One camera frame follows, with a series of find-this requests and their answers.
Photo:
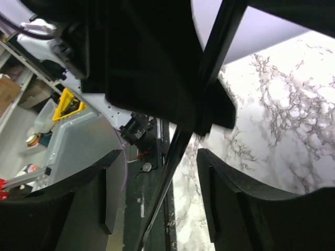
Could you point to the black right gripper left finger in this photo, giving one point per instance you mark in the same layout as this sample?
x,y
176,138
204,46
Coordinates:
x,y
77,213

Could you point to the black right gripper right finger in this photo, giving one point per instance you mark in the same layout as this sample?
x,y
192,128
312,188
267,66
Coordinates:
x,y
245,214

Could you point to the pink folding umbrella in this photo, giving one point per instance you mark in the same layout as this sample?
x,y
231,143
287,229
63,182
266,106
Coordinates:
x,y
145,56

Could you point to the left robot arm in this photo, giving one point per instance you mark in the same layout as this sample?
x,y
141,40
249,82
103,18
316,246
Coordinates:
x,y
83,43

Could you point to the yellow storage bin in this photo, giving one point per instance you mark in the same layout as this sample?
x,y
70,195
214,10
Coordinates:
x,y
68,105

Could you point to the cardboard box on shelf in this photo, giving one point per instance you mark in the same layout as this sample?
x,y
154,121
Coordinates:
x,y
9,91

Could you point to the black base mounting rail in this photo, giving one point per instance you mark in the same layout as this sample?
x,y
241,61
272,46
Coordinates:
x,y
144,173

